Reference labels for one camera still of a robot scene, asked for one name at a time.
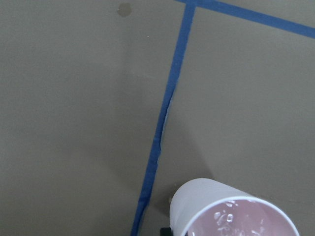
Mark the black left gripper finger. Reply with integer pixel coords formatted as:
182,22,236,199
159,227,171,236

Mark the pink plastic cup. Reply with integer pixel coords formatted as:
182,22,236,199
170,178,299,236

